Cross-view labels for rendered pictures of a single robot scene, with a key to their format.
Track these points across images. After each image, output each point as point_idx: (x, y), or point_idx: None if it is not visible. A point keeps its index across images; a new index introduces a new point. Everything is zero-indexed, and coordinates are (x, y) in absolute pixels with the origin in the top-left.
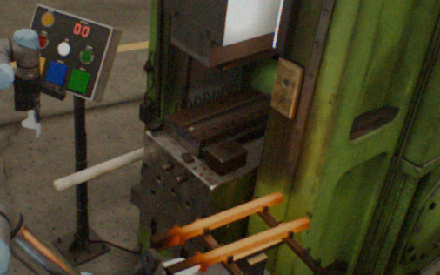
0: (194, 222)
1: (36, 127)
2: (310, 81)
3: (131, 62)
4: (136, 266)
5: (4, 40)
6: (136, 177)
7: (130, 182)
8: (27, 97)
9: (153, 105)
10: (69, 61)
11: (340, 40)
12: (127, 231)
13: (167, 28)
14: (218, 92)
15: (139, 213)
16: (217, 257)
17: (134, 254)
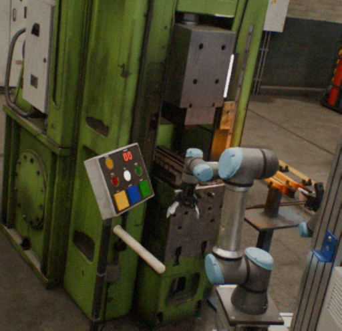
0: (272, 184)
1: (198, 211)
2: (236, 105)
3: None
4: (319, 192)
5: (200, 159)
6: (2, 316)
7: (7, 321)
8: (194, 194)
9: None
10: (133, 181)
11: (248, 78)
12: (77, 329)
13: (137, 130)
14: (155, 154)
15: (54, 320)
16: (296, 182)
17: (104, 328)
